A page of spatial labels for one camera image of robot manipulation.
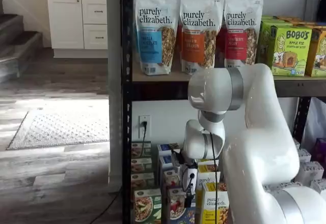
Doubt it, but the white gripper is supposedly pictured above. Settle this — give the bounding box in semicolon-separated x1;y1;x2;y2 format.
181;166;198;208

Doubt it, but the blue and white cereal box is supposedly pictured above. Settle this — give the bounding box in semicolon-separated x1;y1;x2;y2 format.
162;169;182;189
158;154;179;171
156;143;182;156
167;187;197;224

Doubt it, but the black metal shelf rack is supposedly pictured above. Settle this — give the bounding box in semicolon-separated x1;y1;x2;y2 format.
121;0;326;224

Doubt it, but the green Bobo's apple pie box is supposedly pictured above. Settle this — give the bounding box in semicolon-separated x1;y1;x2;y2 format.
257;15;279;67
270;25;313;77

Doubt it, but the yellow Bobo's snack box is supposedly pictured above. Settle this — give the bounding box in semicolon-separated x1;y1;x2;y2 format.
273;15;326;30
305;27;326;78

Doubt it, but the purple package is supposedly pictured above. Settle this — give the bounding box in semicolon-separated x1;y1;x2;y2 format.
315;137;326;162

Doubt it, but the grey floor rug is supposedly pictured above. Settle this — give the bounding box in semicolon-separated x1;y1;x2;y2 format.
6;110;110;151

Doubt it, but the white plastic bag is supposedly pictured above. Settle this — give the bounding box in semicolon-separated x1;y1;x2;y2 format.
304;97;326;143

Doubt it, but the orange purely elizabeth granola bag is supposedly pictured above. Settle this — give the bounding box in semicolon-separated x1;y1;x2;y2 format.
179;0;225;76

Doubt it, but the red purely elizabeth granola bag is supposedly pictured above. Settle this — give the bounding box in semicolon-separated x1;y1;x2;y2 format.
224;0;264;70

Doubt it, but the blue purely elizabeth granola bag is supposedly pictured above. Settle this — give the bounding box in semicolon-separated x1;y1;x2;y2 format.
134;0;182;76

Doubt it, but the white drawer cabinet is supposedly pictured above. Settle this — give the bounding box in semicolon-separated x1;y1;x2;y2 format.
45;0;108;59

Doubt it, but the brown staircase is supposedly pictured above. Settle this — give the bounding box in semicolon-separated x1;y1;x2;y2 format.
0;0;44;83

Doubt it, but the dark hanging fabric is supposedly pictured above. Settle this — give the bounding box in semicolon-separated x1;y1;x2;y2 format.
316;0;326;22

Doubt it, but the thin black hanging cable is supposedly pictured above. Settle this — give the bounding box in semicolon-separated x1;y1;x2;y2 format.
209;130;221;224

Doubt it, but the white wall outlet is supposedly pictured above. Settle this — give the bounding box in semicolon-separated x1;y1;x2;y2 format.
138;115;151;139

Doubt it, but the black floor cable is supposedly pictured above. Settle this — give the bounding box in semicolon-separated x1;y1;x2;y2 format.
88;184;123;224

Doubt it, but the black plugged power cord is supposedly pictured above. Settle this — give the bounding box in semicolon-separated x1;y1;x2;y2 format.
141;120;149;144

